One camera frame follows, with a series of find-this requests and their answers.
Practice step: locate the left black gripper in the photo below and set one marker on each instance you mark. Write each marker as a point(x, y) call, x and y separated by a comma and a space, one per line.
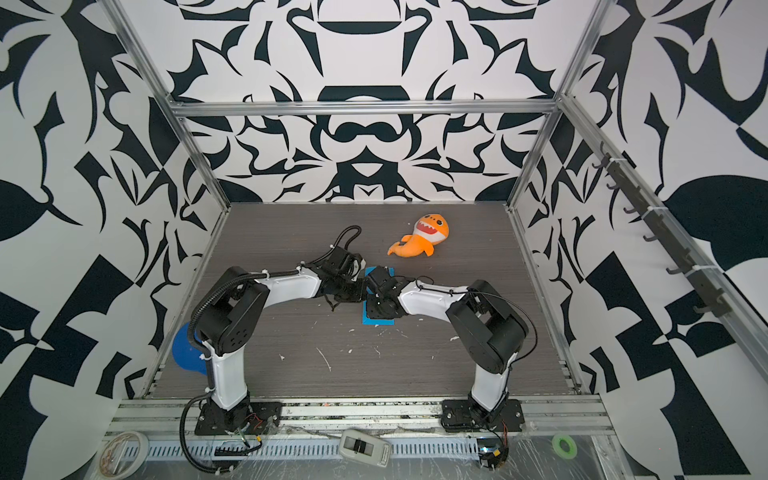
point(360, 295)

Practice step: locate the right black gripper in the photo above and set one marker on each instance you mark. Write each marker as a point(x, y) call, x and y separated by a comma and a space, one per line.
point(373, 309)

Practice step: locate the blue square paper sheet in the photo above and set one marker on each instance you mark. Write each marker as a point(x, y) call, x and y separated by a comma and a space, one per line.
point(378, 321)

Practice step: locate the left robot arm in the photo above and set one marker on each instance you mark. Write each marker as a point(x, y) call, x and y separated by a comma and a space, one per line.
point(225, 319)

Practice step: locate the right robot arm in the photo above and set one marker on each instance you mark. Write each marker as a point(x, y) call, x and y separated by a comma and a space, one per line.
point(489, 327)

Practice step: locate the orange shark plush toy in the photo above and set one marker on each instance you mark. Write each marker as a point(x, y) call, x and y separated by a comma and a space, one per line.
point(429, 231)

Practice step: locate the blue round cloth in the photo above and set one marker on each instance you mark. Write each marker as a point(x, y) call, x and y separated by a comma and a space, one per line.
point(184, 354)

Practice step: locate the small black electronics board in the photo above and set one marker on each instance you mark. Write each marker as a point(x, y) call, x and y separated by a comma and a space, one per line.
point(492, 453)

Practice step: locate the green tape roll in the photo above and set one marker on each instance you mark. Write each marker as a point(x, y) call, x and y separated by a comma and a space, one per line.
point(564, 446)

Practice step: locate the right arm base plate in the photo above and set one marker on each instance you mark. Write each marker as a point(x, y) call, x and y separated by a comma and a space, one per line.
point(469, 416)

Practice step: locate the grey switch box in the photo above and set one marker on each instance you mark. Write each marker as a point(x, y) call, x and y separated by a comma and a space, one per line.
point(362, 448)

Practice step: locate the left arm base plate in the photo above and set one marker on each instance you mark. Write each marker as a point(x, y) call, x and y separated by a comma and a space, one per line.
point(255, 419)

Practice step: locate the white slotted cable duct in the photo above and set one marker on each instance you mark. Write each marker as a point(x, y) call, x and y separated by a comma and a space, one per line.
point(328, 449)

